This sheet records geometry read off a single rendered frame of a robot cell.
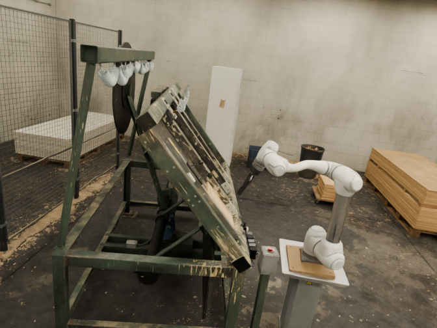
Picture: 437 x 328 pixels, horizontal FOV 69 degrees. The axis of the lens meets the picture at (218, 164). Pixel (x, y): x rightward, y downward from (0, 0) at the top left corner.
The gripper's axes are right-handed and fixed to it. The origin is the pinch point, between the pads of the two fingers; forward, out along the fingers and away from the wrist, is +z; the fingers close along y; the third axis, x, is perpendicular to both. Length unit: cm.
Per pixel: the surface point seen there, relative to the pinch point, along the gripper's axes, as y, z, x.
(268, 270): 7, 39, 49
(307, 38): -566, -171, 24
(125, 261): 25, 83, -43
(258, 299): 5, 67, 59
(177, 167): 19.8, 1.8, -45.6
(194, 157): -42, 13, -41
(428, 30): -567, -310, 229
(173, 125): -39, -2, -69
